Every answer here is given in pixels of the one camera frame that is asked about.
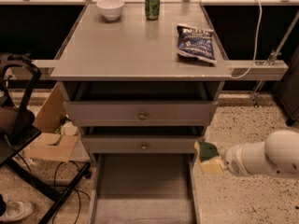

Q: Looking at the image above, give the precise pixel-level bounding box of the grey middle drawer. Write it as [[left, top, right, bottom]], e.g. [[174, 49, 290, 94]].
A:
[[81, 126, 205, 153]]

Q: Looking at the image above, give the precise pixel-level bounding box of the black chair frame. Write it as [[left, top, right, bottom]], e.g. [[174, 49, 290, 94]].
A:
[[0, 53, 91, 224]]

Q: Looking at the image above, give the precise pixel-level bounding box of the grey drawer cabinet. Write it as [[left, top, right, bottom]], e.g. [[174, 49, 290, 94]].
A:
[[50, 1, 234, 224]]

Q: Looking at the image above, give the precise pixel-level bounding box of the green soda can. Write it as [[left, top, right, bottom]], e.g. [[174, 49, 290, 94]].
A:
[[145, 0, 160, 21]]

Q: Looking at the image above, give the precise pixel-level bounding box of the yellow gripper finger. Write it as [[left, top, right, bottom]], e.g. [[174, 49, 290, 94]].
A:
[[199, 157, 226, 175]]

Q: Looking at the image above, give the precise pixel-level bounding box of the green and yellow sponge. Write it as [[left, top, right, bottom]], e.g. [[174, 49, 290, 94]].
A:
[[194, 141, 219, 162]]

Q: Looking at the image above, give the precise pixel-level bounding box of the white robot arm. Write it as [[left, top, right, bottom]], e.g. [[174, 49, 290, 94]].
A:
[[195, 130, 299, 179]]

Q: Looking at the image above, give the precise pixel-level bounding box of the cardboard box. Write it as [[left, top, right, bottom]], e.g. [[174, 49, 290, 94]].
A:
[[24, 84, 78, 162]]

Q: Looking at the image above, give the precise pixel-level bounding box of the grey top drawer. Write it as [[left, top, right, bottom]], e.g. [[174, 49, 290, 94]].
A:
[[64, 81, 217, 126]]

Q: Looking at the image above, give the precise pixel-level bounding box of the white sneaker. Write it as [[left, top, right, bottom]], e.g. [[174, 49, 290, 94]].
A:
[[0, 200, 35, 222]]

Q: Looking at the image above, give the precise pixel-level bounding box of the white plastic container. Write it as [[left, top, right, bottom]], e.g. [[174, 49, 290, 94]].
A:
[[61, 122, 78, 136]]

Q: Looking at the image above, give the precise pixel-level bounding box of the white ceramic bowl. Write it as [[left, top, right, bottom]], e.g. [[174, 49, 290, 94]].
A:
[[96, 0, 124, 21]]

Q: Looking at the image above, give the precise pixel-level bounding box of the white cable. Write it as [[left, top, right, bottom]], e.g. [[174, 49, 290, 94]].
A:
[[229, 0, 263, 80]]

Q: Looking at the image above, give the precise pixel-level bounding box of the metal diagonal strut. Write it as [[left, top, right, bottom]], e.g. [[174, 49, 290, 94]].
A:
[[250, 11, 299, 107]]

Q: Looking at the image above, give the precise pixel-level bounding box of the grey bottom drawer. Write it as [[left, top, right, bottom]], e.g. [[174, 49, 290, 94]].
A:
[[87, 154, 201, 224]]

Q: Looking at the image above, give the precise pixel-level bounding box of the black floor cable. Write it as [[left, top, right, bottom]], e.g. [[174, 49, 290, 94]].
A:
[[50, 160, 92, 224]]

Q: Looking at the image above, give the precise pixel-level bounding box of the grey drawer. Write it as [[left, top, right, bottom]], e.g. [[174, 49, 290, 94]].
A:
[[81, 126, 205, 153], [64, 81, 217, 126], [87, 154, 201, 224]]

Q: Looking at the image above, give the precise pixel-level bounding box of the blue chip bag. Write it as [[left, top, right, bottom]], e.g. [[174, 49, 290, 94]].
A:
[[177, 23, 216, 63]]

